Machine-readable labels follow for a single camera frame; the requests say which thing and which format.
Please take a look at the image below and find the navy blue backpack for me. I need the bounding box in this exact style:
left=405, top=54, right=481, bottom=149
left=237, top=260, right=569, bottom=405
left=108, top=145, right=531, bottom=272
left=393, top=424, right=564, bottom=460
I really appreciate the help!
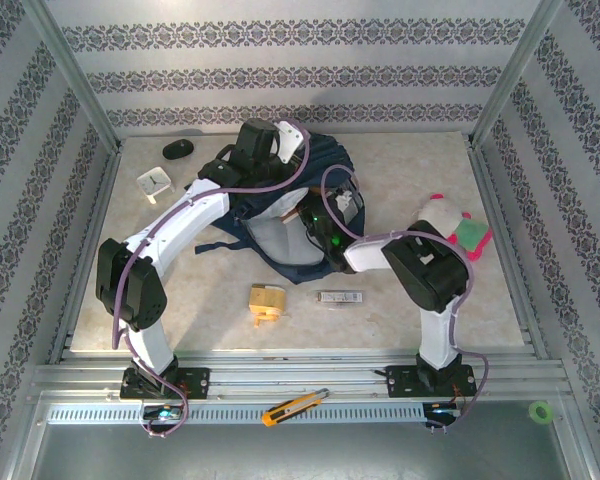
left=194, top=132, right=366, bottom=285

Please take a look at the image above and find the yellow pencil sharpener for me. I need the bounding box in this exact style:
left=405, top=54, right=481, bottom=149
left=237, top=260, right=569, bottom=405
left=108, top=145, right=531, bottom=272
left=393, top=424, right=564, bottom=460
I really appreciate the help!
left=248, top=283, right=287, bottom=330

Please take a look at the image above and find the black computer mouse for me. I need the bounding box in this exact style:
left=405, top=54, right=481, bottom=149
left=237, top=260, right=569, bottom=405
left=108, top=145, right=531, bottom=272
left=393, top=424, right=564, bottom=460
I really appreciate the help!
left=161, top=139, right=195, bottom=161

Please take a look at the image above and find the small white desk clock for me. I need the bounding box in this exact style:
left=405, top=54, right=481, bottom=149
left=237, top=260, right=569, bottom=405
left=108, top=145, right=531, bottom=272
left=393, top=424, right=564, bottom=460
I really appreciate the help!
left=136, top=167, right=176, bottom=205

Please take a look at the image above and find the white pink green plush toy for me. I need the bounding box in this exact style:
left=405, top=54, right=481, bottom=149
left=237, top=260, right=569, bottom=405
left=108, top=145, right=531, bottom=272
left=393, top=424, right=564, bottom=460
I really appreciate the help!
left=417, top=193, right=494, bottom=263

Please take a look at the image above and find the orange utility knife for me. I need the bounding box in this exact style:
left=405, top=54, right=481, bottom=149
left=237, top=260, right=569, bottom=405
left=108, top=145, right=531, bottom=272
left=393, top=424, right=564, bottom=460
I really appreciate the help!
left=261, top=388, right=330, bottom=427

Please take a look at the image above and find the green tape roll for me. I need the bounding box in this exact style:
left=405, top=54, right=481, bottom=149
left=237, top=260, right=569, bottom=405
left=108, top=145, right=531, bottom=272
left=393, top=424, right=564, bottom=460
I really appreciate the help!
left=528, top=401, right=555, bottom=425

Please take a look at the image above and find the aluminium mounting rail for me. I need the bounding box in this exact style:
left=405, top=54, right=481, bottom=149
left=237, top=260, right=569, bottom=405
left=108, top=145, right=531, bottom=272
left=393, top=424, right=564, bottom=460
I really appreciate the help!
left=27, top=349, right=574, bottom=404

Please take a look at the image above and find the aluminium side rail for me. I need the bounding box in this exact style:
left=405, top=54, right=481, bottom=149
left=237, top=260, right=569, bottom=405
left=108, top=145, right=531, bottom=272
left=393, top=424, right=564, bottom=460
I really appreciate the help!
left=47, top=149, right=124, bottom=364
left=467, top=144, right=549, bottom=361

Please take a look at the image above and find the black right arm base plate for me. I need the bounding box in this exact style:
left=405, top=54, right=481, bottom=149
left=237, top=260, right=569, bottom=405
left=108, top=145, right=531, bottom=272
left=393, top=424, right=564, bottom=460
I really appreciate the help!
left=385, top=364, right=478, bottom=399

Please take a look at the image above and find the grey slotted cable duct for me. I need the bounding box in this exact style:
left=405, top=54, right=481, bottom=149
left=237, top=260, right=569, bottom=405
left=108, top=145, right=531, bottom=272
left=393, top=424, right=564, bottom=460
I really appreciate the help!
left=46, top=402, right=426, bottom=426

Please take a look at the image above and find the aluminium frame post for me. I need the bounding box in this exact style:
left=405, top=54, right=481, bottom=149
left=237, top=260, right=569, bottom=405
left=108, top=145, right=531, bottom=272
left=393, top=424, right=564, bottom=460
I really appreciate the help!
left=19, top=0, right=124, bottom=151
left=469, top=0, right=566, bottom=149

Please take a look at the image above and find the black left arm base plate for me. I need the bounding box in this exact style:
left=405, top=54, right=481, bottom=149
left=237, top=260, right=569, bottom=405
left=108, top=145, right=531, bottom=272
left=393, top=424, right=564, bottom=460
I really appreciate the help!
left=119, top=367, right=211, bottom=400

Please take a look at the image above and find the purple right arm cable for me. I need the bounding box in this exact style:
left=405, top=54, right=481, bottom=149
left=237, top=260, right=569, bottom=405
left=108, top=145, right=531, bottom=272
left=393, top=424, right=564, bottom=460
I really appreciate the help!
left=321, top=164, right=490, bottom=434

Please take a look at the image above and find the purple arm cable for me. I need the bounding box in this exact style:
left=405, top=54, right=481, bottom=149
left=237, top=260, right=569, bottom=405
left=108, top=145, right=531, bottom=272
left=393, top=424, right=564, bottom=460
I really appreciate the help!
left=110, top=118, right=312, bottom=440
left=321, top=164, right=490, bottom=434

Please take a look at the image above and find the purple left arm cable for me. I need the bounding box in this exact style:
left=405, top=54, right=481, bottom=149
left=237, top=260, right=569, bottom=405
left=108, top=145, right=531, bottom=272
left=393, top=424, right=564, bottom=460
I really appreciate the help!
left=110, top=118, right=312, bottom=440

